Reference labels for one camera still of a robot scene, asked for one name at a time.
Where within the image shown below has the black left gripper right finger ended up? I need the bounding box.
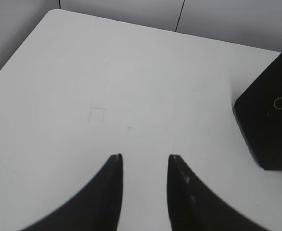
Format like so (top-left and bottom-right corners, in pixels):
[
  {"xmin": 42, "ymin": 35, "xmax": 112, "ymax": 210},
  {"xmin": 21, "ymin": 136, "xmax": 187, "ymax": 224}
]
[{"xmin": 167, "ymin": 154, "xmax": 263, "ymax": 231}]

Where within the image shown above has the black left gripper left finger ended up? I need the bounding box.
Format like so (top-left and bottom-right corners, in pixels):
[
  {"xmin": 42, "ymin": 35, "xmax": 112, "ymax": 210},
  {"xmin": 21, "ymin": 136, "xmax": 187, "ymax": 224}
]
[{"xmin": 24, "ymin": 154, "xmax": 123, "ymax": 231}]

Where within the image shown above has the black tote bag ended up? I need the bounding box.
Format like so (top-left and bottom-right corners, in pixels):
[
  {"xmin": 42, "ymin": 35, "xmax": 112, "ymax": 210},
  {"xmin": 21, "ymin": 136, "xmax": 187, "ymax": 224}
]
[{"xmin": 234, "ymin": 52, "xmax": 282, "ymax": 171}]

